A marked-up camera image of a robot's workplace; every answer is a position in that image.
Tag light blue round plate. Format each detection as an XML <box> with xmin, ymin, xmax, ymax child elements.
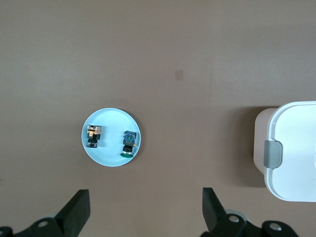
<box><xmin>81</xmin><ymin>108</ymin><xmax>143</xmax><ymax>167</ymax></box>

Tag orange push button switch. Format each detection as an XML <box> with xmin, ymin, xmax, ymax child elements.
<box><xmin>85</xmin><ymin>124</ymin><xmax>102</xmax><ymax>149</ymax></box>

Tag green push button switch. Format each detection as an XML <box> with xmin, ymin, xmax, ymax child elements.
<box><xmin>120</xmin><ymin>130</ymin><xmax>137</xmax><ymax>158</ymax></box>

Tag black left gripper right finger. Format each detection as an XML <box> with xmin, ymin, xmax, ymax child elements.
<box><xmin>201</xmin><ymin>187</ymin><xmax>299</xmax><ymax>237</ymax></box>

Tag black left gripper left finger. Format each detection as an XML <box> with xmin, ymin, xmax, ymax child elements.
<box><xmin>0</xmin><ymin>189</ymin><xmax>91</xmax><ymax>237</ymax></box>

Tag white lunch box grey clips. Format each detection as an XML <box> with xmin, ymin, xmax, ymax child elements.
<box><xmin>254</xmin><ymin>100</ymin><xmax>316</xmax><ymax>202</ymax></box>

